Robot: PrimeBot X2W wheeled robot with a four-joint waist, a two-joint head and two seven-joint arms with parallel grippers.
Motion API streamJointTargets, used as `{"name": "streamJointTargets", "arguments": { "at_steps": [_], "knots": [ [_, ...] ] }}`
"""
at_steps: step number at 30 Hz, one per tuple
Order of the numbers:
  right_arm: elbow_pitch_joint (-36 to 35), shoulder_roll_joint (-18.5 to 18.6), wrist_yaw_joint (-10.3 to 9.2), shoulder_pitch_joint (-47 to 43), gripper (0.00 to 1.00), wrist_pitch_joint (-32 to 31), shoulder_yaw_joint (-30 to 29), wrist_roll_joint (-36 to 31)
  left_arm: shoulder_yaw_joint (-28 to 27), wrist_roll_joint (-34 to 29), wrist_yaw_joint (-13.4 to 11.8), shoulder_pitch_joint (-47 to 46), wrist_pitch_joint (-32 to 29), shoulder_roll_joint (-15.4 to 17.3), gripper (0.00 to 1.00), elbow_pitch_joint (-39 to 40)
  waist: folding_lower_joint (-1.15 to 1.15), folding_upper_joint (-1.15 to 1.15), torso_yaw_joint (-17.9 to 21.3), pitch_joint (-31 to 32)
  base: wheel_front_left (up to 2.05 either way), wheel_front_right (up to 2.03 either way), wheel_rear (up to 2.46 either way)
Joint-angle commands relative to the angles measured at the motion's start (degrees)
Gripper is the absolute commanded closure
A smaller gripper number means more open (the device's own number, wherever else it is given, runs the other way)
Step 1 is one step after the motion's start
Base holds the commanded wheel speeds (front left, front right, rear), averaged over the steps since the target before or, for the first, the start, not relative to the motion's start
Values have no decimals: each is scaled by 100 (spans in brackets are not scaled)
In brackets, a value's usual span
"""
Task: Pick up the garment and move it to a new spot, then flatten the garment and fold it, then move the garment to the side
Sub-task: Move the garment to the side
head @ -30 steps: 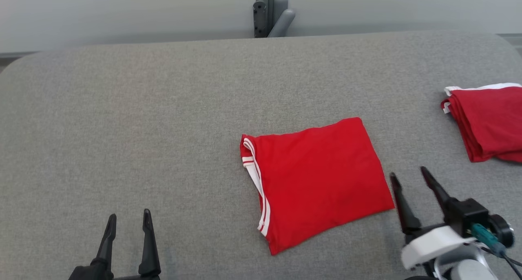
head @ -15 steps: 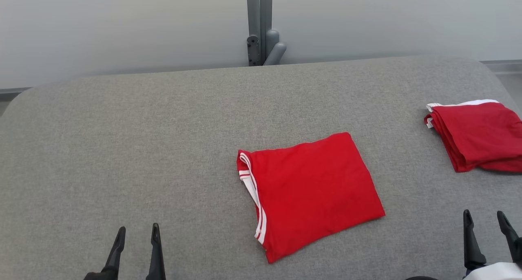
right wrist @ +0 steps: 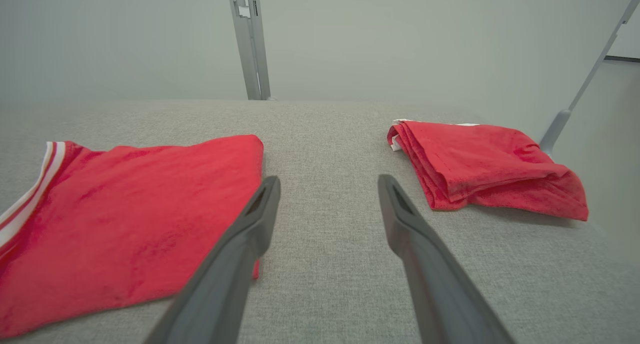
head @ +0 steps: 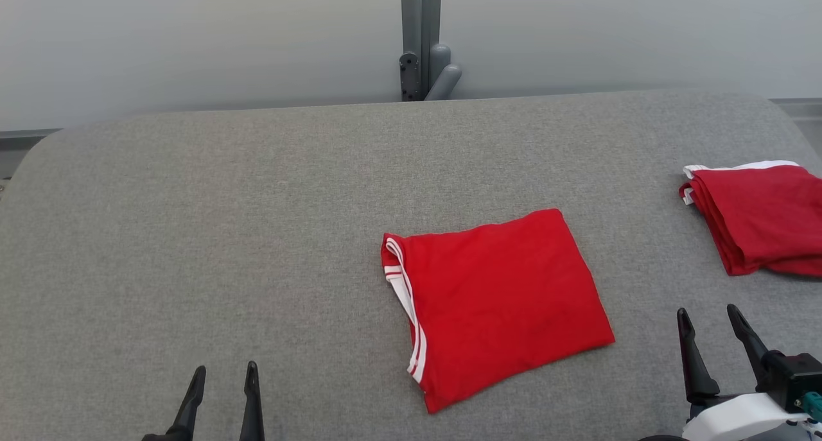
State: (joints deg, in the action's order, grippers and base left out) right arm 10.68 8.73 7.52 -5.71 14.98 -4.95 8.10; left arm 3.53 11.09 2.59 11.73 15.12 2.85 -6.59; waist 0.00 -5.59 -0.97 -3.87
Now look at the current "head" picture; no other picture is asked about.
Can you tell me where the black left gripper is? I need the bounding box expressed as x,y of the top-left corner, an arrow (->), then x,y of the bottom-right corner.
141,361 -> 266,441

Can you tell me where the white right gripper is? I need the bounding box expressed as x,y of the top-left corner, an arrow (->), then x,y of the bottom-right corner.
676,304 -> 811,441

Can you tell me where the red and white sports jersey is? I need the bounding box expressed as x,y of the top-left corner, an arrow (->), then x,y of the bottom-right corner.
380,208 -> 617,415

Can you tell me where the folded red garment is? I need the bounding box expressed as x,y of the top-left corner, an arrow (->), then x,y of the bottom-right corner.
679,160 -> 822,279

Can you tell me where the grey fabric sofa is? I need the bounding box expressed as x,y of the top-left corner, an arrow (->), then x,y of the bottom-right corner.
0,88 -> 822,441

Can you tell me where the grey lever handle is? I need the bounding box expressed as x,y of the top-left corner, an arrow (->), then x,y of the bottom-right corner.
424,42 -> 463,101

